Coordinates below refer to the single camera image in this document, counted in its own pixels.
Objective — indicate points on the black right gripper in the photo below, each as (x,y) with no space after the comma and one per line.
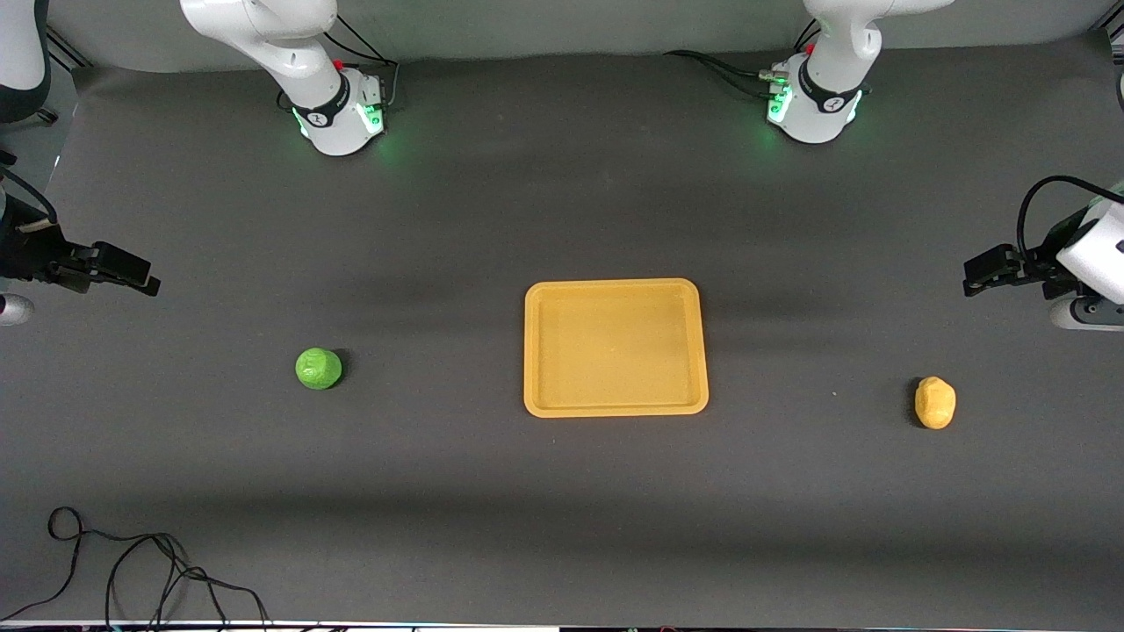
(26,254)

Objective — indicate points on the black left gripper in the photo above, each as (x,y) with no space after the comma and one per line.
(1041,261)

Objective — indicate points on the yellow potato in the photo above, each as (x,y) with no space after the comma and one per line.
(934,403)

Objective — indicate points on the green apple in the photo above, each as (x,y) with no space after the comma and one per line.
(318,369)

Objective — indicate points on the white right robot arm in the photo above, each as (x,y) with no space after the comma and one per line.
(338,123)

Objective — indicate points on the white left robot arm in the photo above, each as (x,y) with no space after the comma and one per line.
(817,114)

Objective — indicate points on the yellow plastic tray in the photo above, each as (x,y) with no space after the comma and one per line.
(615,348)

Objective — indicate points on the black stand leg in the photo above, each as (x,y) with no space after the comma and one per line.
(48,115)

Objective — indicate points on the dark grey table cover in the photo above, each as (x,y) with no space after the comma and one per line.
(527,527)

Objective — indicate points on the black frame strut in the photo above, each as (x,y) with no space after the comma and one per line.
(1111,33)
(70,51)

